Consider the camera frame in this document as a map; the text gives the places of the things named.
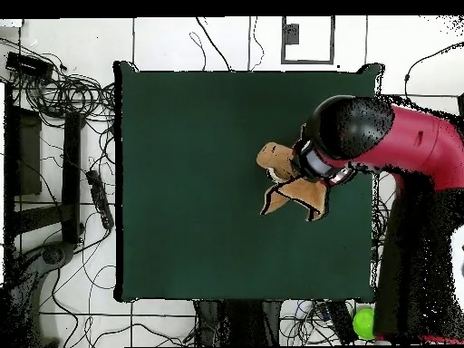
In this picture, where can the bright green ball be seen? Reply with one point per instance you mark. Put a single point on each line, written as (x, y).
(363, 323)

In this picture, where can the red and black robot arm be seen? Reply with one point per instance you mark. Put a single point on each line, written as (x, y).
(417, 145)

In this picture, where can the black stand frame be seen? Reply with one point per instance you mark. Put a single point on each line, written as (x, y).
(71, 181)

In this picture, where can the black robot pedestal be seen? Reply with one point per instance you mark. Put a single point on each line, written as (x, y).
(239, 322)

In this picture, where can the black power strip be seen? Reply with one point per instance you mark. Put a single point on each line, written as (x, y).
(99, 197)

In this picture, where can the dark green tablecloth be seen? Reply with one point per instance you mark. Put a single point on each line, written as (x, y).
(181, 217)

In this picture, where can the small grey square plate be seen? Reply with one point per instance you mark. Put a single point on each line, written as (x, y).
(291, 33)

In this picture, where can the flat black box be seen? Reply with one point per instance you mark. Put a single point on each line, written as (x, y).
(27, 64)

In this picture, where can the long black box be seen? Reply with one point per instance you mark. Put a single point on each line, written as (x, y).
(340, 320)

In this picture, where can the grey chair base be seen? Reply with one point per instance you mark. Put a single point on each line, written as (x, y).
(54, 253)

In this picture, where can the tan terry towel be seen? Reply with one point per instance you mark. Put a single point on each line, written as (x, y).
(304, 192)

